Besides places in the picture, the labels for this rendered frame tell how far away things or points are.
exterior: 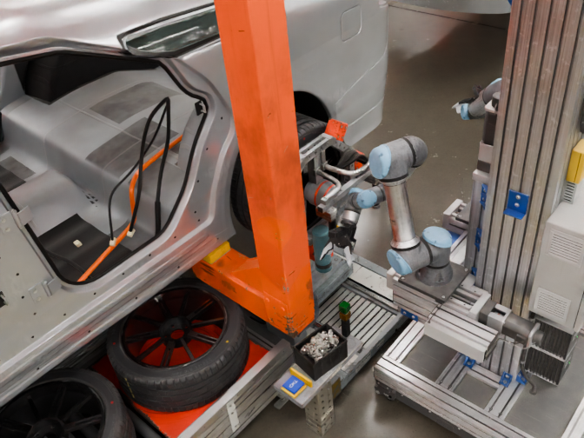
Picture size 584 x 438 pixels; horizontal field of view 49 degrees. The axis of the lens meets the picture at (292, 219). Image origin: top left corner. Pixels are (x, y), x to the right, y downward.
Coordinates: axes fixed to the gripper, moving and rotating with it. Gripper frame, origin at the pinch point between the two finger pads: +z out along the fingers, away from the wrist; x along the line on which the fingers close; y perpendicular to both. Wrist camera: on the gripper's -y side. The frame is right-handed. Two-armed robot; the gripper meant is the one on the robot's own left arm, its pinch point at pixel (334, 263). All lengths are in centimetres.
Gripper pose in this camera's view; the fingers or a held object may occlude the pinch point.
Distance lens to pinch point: 279.9
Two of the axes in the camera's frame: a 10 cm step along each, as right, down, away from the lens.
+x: -8.1, -1.7, 5.6
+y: 5.1, 2.9, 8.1
